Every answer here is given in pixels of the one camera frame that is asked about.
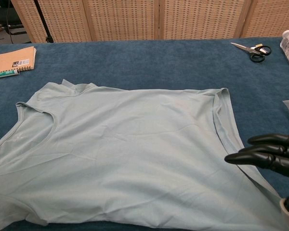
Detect black tripod stand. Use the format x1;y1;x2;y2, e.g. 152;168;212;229
33;0;55;43

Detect blue velvet table cover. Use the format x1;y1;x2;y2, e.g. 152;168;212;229
0;36;289;231

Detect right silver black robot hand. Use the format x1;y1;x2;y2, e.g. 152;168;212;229
224;133;289;215

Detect woven rattan screen panel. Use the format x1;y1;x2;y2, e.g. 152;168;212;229
11;0;92;43
83;0;161;41
158;0;252;40
240;0;289;39

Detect black office chair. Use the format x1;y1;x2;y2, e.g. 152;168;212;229
0;0;27;36

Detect tan spiral notebook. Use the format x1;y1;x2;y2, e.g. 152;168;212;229
0;46;37;75

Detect light green t-shirt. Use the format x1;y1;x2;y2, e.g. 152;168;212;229
0;80;289;231

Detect black handled scissors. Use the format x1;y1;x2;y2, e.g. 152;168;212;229
230;42;272;64

